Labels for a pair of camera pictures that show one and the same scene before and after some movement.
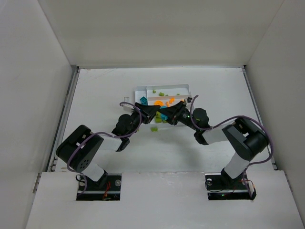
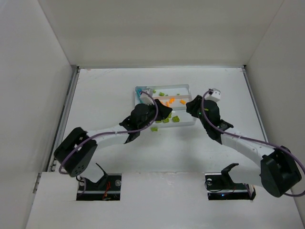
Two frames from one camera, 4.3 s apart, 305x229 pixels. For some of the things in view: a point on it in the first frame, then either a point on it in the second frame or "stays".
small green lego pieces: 157,116 stays
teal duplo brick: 143,100 to 138,91
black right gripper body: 177,114 to 195,105
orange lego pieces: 159,103 stays
